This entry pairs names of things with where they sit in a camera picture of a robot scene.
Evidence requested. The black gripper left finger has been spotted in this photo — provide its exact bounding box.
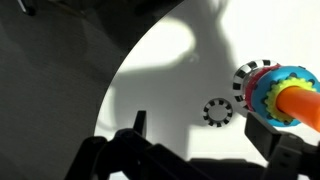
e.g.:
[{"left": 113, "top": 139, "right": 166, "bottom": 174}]
[{"left": 64, "top": 109, "right": 188, "bottom": 180}]

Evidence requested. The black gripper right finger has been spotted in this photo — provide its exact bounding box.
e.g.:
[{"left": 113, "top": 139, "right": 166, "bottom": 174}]
[{"left": 244, "top": 111, "right": 320, "bottom": 180}]

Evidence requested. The small black white striped ring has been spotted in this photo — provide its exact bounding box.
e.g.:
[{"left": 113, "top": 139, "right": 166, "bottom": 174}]
[{"left": 202, "top": 97, "right": 234, "bottom": 128}]

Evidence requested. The orange stacking stand post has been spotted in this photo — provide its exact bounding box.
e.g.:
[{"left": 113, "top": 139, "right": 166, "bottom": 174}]
[{"left": 275, "top": 85, "right": 320, "bottom": 133}]

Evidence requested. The yellow green stacking ring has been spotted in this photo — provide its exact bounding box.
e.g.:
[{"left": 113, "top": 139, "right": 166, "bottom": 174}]
[{"left": 265, "top": 76, "right": 318, "bottom": 123}]

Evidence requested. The blue stacking ring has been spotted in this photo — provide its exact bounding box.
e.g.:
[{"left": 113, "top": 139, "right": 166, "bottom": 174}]
[{"left": 250, "top": 64, "right": 320, "bottom": 128}]

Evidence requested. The red stacking ring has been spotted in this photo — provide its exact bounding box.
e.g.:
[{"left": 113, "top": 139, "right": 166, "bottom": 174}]
[{"left": 244, "top": 64, "right": 281, "bottom": 111}]

